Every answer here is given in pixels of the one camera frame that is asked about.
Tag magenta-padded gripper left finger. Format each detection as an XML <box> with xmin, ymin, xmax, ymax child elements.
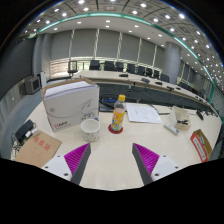
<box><xmin>40</xmin><ymin>142</ymin><xmax>92</xmax><ymax>186</ymax></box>

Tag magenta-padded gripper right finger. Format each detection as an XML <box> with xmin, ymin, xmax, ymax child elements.
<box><xmin>131</xmin><ymin>142</ymin><xmax>183</xmax><ymax>186</ymax></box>

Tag black power adapter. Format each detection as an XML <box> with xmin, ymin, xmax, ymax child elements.
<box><xmin>14</xmin><ymin>119</ymin><xmax>35</xmax><ymax>141</ymax></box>

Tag red and white box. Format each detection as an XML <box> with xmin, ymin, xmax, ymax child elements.
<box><xmin>189</xmin><ymin>128</ymin><xmax>213</xmax><ymax>163</ymax></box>

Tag small open cardboard box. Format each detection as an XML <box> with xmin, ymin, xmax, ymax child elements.
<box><xmin>168</xmin><ymin>105</ymin><xmax>192</xmax><ymax>131</ymax></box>

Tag dark grey cabinet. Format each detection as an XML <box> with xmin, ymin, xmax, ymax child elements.
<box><xmin>24</xmin><ymin>75</ymin><xmax>43</xmax><ymax>96</ymax></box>

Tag brown paper envelope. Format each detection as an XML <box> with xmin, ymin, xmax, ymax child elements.
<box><xmin>14</xmin><ymin>130</ymin><xmax>63</xmax><ymax>169</ymax></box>

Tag white paper sheet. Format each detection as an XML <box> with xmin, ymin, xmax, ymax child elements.
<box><xmin>125</xmin><ymin>102</ymin><xmax>164</xmax><ymax>125</ymax></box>

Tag black office chairs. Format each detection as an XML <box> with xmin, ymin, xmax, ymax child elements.
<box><xmin>67</xmin><ymin>59</ymin><xmax>201</xmax><ymax>94</ymax></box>

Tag flat round red coaster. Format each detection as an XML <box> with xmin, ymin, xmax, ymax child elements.
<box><xmin>107</xmin><ymin>123</ymin><xmax>124</xmax><ymax>135</ymax></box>

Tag white printer paper carton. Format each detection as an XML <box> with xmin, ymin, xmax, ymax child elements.
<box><xmin>40</xmin><ymin>77</ymin><xmax>101</xmax><ymax>134</ymax></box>

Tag white power strip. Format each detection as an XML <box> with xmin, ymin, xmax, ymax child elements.
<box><xmin>163</xmin><ymin>122</ymin><xmax>180</xmax><ymax>137</ymax></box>

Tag yellow-capped clear drink bottle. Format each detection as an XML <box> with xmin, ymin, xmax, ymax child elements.
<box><xmin>110</xmin><ymin>94</ymin><xmax>127</xmax><ymax>133</ymax></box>

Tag round ceiling lights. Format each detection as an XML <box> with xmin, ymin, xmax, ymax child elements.
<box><xmin>19</xmin><ymin>0</ymin><xmax>224</xmax><ymax>88</ymax></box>

